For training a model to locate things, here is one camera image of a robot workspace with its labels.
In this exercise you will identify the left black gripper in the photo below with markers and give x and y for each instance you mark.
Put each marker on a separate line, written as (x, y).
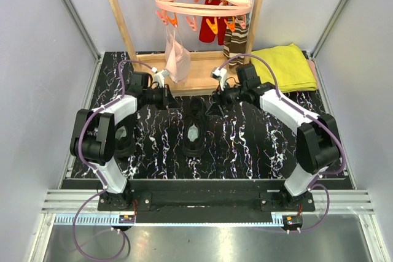
(172, 104)

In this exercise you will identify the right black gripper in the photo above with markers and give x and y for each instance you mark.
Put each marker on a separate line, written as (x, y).
(215, 108)

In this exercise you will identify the black sneaker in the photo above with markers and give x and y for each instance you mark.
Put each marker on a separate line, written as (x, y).
(125, 144)
(195, 126)

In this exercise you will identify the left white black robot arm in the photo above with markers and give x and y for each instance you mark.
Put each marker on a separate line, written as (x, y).
(104, 134)

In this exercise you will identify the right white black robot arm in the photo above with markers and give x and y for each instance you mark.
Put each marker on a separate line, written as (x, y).
(318, 144)

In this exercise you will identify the white pink hanging garment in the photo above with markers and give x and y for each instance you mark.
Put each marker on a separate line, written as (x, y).
(178, 60)

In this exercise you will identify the black marble pattern mat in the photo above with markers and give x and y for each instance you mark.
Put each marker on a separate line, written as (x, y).
(246, 144)

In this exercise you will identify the brown striped hanging sock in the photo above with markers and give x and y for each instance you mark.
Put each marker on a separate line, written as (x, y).
(235, 42)

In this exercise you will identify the red hanging sock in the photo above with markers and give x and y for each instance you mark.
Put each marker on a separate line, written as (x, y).
(207, 35)

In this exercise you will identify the yellow folded towel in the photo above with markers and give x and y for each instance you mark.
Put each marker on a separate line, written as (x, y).
(285, 65)

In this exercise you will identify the pink round clip hanger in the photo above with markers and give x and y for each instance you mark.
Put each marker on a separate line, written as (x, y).
(168, 10)

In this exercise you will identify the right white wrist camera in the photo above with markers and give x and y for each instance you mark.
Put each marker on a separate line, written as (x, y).
(220, 74)

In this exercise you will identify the wooden drying rack frame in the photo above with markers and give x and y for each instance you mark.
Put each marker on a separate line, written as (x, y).
(193, 72)

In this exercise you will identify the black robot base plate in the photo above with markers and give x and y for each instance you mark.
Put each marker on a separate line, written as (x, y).
(257, 211)

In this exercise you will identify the aluminium frame rail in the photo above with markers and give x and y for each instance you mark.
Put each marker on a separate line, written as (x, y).
(339, 201)

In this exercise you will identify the grey slotted cable duct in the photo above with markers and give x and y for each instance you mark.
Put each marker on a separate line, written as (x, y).
(95, 219)

